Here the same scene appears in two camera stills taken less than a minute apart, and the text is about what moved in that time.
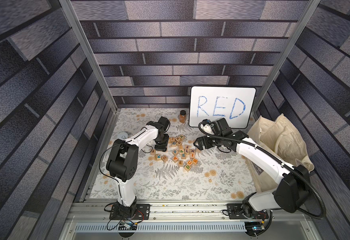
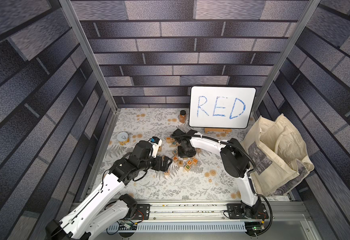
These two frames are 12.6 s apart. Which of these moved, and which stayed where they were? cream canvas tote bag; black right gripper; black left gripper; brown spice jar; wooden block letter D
Moved: black left gripper; black right gripper
Stayed: brown spice jar; cream canvas tote bag; wooden block letter D
